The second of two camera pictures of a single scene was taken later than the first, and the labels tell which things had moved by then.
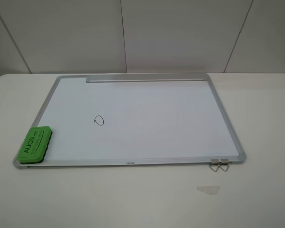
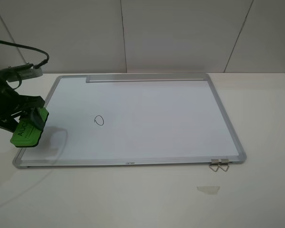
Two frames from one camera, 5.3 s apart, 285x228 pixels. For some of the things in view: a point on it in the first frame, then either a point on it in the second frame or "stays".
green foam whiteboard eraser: (35, 145) → (25, 135)
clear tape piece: (209, 190) stays
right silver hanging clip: (224, 161) stays
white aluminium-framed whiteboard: (134, 118) stays
